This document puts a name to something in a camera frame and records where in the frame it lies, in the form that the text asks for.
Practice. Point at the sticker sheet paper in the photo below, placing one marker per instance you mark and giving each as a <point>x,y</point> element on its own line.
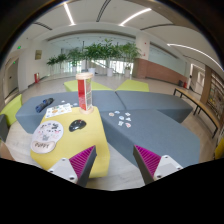
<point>58,110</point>

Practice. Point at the dark blue object on sofa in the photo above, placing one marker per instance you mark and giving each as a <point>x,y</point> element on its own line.
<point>44,104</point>

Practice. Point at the round puppy mouse pad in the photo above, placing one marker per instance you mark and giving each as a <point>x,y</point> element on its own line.
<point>46,136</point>

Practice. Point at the grey back right sofa block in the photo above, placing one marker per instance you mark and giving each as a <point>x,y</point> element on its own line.
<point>170,105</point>

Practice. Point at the grey front right sofa block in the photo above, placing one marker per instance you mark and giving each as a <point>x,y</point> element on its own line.
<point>153,131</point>

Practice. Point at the potted plant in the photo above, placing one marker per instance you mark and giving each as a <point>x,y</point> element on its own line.
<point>129,52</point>
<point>107,51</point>

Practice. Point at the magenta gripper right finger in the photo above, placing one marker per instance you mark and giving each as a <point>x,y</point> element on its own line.
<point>152,166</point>

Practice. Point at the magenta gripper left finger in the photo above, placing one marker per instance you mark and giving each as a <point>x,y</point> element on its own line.
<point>77,168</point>

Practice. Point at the red bin left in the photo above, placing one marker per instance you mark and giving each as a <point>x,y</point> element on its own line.
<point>36,77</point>

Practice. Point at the grey sofa block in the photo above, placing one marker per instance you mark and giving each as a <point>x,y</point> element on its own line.
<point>170,105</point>
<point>29,118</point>
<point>153,131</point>

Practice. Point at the grey left sofa block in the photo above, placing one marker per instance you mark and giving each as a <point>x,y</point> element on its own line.
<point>29,118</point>

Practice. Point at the green left back seat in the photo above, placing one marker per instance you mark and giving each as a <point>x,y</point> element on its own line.
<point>71,86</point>

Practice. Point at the yellow low table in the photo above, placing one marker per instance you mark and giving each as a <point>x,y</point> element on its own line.
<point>73,143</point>

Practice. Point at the potted plant centre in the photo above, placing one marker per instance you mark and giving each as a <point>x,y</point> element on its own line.
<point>107,51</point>

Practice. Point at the black computer mouse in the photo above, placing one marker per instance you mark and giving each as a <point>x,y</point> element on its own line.
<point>77,125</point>

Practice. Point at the lime green seat far left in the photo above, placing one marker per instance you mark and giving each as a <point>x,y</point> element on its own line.
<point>10,110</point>

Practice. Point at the red white tall box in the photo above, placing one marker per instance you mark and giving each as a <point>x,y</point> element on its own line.
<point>85,92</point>

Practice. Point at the wooden long bench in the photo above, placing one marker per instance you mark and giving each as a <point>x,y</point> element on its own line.
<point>200,107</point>

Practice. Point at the green right back seat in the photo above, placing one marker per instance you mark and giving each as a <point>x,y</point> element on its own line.
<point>133,85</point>

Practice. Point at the potted plant right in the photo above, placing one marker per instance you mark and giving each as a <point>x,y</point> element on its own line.
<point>129,52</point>

